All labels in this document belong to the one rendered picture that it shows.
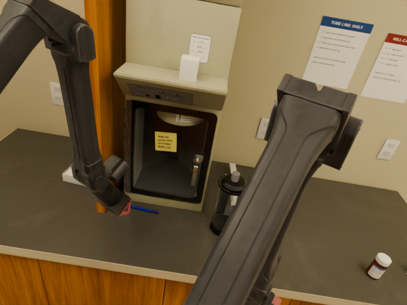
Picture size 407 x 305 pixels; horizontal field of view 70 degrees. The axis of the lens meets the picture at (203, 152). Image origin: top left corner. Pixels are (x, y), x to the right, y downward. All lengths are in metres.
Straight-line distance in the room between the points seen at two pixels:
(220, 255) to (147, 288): 0.91
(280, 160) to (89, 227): 0.95
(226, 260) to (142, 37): 0.76
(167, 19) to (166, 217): 0.72
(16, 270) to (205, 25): 1.07
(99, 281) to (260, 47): 1.13
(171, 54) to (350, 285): 0.98
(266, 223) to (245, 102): 1.17
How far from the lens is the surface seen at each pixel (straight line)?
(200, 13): 0.90
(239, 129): 1.49
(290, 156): 0.29
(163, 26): 0.92
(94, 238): 1.13
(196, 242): 1.12
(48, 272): 1.26
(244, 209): 0.29
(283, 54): 1.38
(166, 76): 0.87
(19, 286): 1.41
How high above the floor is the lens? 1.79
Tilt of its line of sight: 32 degrees down
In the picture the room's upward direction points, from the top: 10 degrees clockwise
